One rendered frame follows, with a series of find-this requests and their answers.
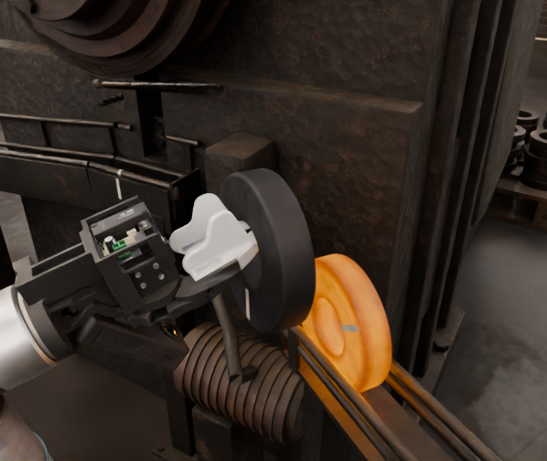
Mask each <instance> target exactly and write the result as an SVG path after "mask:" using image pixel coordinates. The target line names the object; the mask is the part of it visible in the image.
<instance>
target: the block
mask: <svg viewBox="0 0 547 461"><path fill-rule="evenodd" d="M204 156H205V168H206V181H207V194H208V193H210V194H214V195H216V196H217V197H219V195H220V189H221V186H222V184H223V182H224V180H225V179H226V178H227V177H228V176H229V175H231V174H232V173H235V172H241V171H247V170H253V169H258V168H266V169H270V170H272V171H273V172H275V173H276V143H275V141H274V140H273V139H271V138H266V137H261V136H257V135H252V134H245V133H236V134H233V135H231V136H229V137H227V138H225V139H224V140H222V141H220V142H218V143H216V144H214V145H212V146H210V147H208V148H207V150H206V152H205V155H204Z"/></svg>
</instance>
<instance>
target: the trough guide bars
mask: <svg viewBox="0 0 547 461"><path fill-rule="evenodd" d="M282 333H283V334H284V335H285V337H286V338H287V339H288V360H289V365H290V366H291V368H292V369H293V370H294V372H295V373H296V374H297V369H299V368H300V356H301V357H302V358H303V359H304V360H305V362H306V363H307V364H308V366H309V367H310V368H311V369H312V371H313V372H314V373H315V374H316V375H317V377H318V378H319V379H320V380H321V381H322V382H323V383H324V385H325V386H326V387H327V389H328V390H329V391H330V392H331V394H332V395H333V396H334V397H335V399H336V400H337V401H338V403H339V404H340V405H341V406H342V407H343V409H344V410H345V411H346V412H347V414H348V415H349V416H350V418H351V419H352V420H353V421H354V423H355V424H356V425H357V426H358V428H359V429H360V430H361V432H363V433H364V434H365V435H366V437H367V438H368V439H369V440H370V442H371V443H372V444H373V446H374V447H375V448H376V449H377V451H378V452H379V453H380V454H381V456H382V457H383V458H384V459H385V461H418V460H417V458H416V457H415V456H414V455H413V454H412V453H411V451H410V450H409V449H408V448H407V447H406V446H405V445H404V443H403V442H402V441H401V440H400V439H399V438H398V437H397V435H396V434H395V433H394V432H393V431H392V430H391V428H390V427H389V426H388V425H387V424H386V423H385V422H384V421H383V420H382V419H381V418H380V417H379V415H378V414H377V413H376V412H375V411H374V410H373V409H372V408H371V407H370V405H369V404H368V403H367V402H366V401H365V400H364V398H363V397H362V396H361V395H360V394H359V393H358V391H357V390H356V389H355V388H354V387H353V386H352V385H351V384H350V382H349V381H348V380H347V379H346V378H345V377H344V375H343V374H342V373H341V372H340V371H339V370H338V368H337V367H336V366H335V365H334V364H333V363H332V362H331V360H330V359H329V358H328V357H327V356H326V355H325V354H324V352H323V351H322V350H321V349H320V348H319V347H318V346H317V344H316V343H315V342H314V341H313V340H312V339H311V337H310V336H308V335H307V333H306V332H305V331H304V330H303V329H302V328H301V327H300V326H296V327H291V328H288V329H285V330H282ZM385 381H386V382H387V383H388V384H389V385H390V386H391V387H392V388H393V389H394V391H395V392H396V393H397V394H398V395H399V396H400V397H401V398H402V399H403V400H404V401H405V402H406V403H407V404H408V405H409V406H410V407H411V408H412V409H413V410H414V411H415V412H416V413H417V414H418V415H419V416H420V417H421V418H422V419H423V420H424V421H425V422H426V423H427V424H428V425H429V426H430V428H431V429H432V430H433V431H434V432H435V433H436V434H437V435H438V436H439V437H440V438H441V439H442V440H443V441H444V442H445V443H446V444H447V445H448V446H449V447H450V448H451V449H452V450H453V451H454V452H455V453H456V454H457V455H458V456H459V457H460V458H461V459H462V460H463V461H503V460H502V459H501V458H500V457H499V456H497V455H496V454H495V453H494V452H493V451H492V450H491V449H490V448H489V447H486V446H485V445H484V444H483V443H482V442H481V441H480V440H479V439H478V438H477V437H476V436H475V435H474V434H473V433H472V432H470V431H469V430H468V429H467V428H466V427H465V426H464V425H463V424H462V423H461V422H460V421H459V420H458V419H457V418H456V417H455V416H454V415H453V414H451V413H450V412H449V411H448V410H447V409H446V408H445V407H444V405H443V404H442V403H440V402H439V401H438V400H437V399H436V398H435V397H434V396H433V395H432V394H431V393H430V392H429V391H428V390H427V389H426V388H425V387H424V386H422V385H421V384H420V383H419V382H418V381H417V380H416V379H415V378H414V377H413V376H412V375H411V374H410V373H409V372H408V371H406V370H405V369H404V368H403V367H402V366H401V365H400V364H399V363H398V362H397V361H396V360H395V359H394V358H393V357H391V367H390V371H389V373H388V376H387V377H386V379H385ZM440 420H441V421H442V422H441V421H440Z"/></svg>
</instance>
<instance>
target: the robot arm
mask: <svg viewBox="0 0 547 461"><path fill-rule="evenodd" d="M125 206H128V208H129V209H125V210H123V211H121V212H119V213H117V214H115V215H112V216H111V217H109V218H107V219H105V220H101V221H100V220H99V218H101V217H103V216H105V215H107V214H110V213H112V212H114V211H116V210H118V209H121V208H123V207H125ZM80 223H81V226H82V228H83V230H82V231H81V232H79V234H80V238H81V241H82V242H81V243H79V244H77V245H75V246H72V247H70V248H68V249H67V250H65V251H63V252H59V253H57V254H55V255H53V256H51V257H49V258H47V259H45V260H43V261H41V262H39V263H36V264H34V262H33V261H32V259H31V258H30V256H29V255H28V256H27V257H25V258H22V259H20V260H18V261H16V262H14V263H12V264H13V269H14V271H15V272H16V273H17V277H16V281H15V284H12V285H10V286H8V287H7V288H5V289H3V290H0V461H53V459H52V458H51V456H50V455H49V453H48V450H47V448H46V446H45V444H44V442H43V441H42V440H41V438H40V437H39V436H38V435H37V434H36V433H34V432H32V431H31V429H30V428H29V427H28V426H27V424H26V423H25V422H24V421H23V419H22V418H21V417H20V416H19V414H18V413H17V412H16V410H15V409H14V408H13V407H12V405H11V404H10V403H9V402H8V400H7V399H6V398H5V397H4V395H3V394H2V393H4V392H6V391H9V390H11V389H13V388H15V387H16V386H18V385H20V384H22V383H24V382H26V381H29V380H31V379H33V378H35V377H36V376H37V375H39V374H41V373H43V372H45V371H47V370H50V369H52V368H54V367H56V365H57V363H58V360H62V359H65V358H66V357H68V356H70V355H72V354H74V353H76V352H77V351H78V346H77V341H79V342H81V343H85V344H88V345H91V346H94V347H97V348H103V349H106V350H109V351H112V352H115V353H118V354H122V355H125V356H127V357H131V358H134V359H140V360H142V361H145V362H149V363H152V364H155V365H158V366H161V367H164V368H168V369H171V370H176V368H177V367H178V366H179V364H180V363H181V362H182V360H183V359H184V358H185V356H186V355H187V354H188V353H189V352H190V349H189V347H188V345H187V343H186V342H185V340H184V338H183V334H182V333H181V331H180V330H179V329H178V327H176V326H175V325H173V324H171V323H169V322H166V321H164V320H167V319H169V318H171V317H172V319H176V318H177V317H179V316H180V315H182V314H184V313H186V312H188V311H191V310H193V309H196V308H198V307H200V306H203V305H205V304H206V303H207V302H209V301H211V300H212V299H213V298H215V297H216V296H217V295H219V294H220V293H221V292H222V291H223V290H224V289H225V288H226V287H227V286H228V285H229V284H230V283H232V282H233V281H234V280H235V279H236V278H237V277H238V276H239V275H240V274H241V270H242V269H243V268H244V267H245V266H246V265H247V264H248V263H249V262H250V261H251V260H252V258H253V257H254V256H255V254H256V253H257V252H258V251H259V248H258V245H257V242H256V240H255V237H254V235H253V233H252V230H251V228H250V227H249V225H248V224H247V223H246V222H245V221H244V220H239V221H237V220H236V218H235V217H234V216H233V214H232V213H231V212H230V211H228V210H227V209H226V208H225V206H224V205H223V204H222V202H221V201H220V199H219V198H218V197H217V196H216V195H214V194H210V193H208V194H204V195H202V196H200V197H198V198H197V199H196V200H195V203H194V209H193V216H192V220H191V222H190V223H189V224H188V225H186V226H184V227H182V228H180V229H178V230H175V231H174V232H173V233H172V235H171V236H170V239H169V240H168V241H167V240H166V238H165V237H164V238H163V237H162V235H161V233H160V232H159V230H158V228H157V226H156V223H155V221H154V219H153V216H152V215H151V213H150V211H148V209H147V207H146V205H145V204H144V202H140V199H139V198H138V196H134V197H132V198H129V199H127V200H125V201H123V202H121V203H119V204H116V205H114V206H112V207H110V208H108V209H105V210H103V211H101V212H99V213H96V214H94V215H92V216H90V217H89V218H86V219H84V220H81V221H80ZM181 263H182V265H183V268H184V269H185V271H186V272H187V273H189V275H188V276H185V275H182V274H179V272H180V271H181V267H180V264H181ZM76 340H77V341H76Z"/></svg>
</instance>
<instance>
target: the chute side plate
mask: <svg viewBox="0 0 547 461"><path fill-rule="evenodd" d="M116 178H117V179H118V180H119V186H120V191H121V197H122V199H119V196H118V190H117V185H116ZM0 191H4V192H8V193H13V194H17V195H22V196H27V197H31V198H40V199H44V200H49V201H54V202H58V203H63V204H68V205H72V206H77V207H82V208H86V209H95V210H98V211H103V210H105V209H108V208H110V207H112V206H114V205H116V204H119V203H121V202H123V201H125V200H127V199H129V198H132V197H134V196H138V198H139V199H140V202H144V204H145V205H146V207H147V209H148V211H150V213H151V214H153V215H156V216H158V217H161V218H163V219H164V225H165V233H166V234H169V235H172V233H173V232H174V229H173V221H172V212H171V204H170V196H169V191H168V190H164V189H162V188H155V187H152V186H149V185H146V184H143V183H139V182H136V181H133V180H130V179H126V178H123V177H118V176H114V175H111V174H108V173H104V172H101V171H98V170H95V169H91V168H87V167H82V166H70V165H63V164H57V163H50V162H44V161H37V160H31V159H25V158H18V157H11V156H4V155H0Z"/></svg>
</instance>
